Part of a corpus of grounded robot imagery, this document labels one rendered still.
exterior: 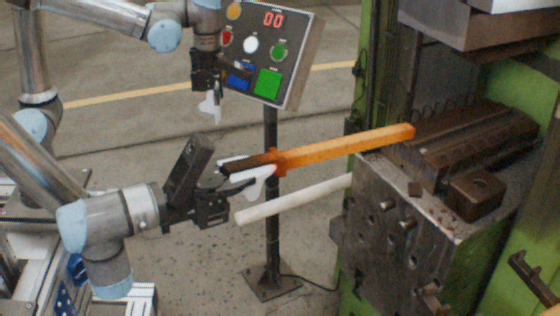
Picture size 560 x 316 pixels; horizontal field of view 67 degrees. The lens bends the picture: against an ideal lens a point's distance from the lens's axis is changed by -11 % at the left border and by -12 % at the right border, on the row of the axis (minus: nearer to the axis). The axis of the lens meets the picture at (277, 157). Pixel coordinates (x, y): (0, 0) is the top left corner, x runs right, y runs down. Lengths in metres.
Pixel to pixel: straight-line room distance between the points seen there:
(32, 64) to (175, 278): 1.21
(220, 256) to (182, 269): 0.19
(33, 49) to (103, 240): 0.69
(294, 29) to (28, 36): 0.71
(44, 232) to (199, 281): 0.92
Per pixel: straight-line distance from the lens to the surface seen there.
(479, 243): 1.12
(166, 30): 1.06
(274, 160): 0.79
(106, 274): 0.78
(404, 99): 1.34
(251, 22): 1.42
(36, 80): 1.32
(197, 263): 2.19
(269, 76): 1.34
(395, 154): 1.19
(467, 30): 0.95
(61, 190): 0.82
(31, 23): 1.27
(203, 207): 0.75
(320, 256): 2.20
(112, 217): 0.72
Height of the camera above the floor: 1.60
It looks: 35 degrees down
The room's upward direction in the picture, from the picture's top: straight up
